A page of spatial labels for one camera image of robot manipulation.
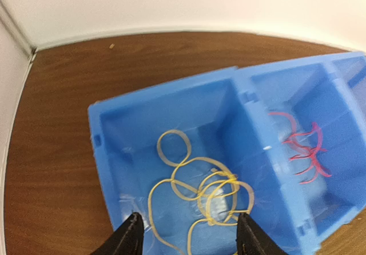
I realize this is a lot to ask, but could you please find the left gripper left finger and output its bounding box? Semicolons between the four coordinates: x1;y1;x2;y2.
98;212;144;255

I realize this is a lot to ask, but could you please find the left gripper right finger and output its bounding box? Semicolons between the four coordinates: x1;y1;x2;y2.
236;213;287;255

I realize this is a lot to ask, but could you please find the yellow cable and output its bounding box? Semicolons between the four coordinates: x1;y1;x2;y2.
187;170;255;255
148;129;255;255

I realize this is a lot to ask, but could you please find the red cable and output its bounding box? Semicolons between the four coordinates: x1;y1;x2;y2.
268;111;333;185

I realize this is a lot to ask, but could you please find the blue three-compartment bin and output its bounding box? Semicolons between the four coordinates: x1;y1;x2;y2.
88;52;365;254

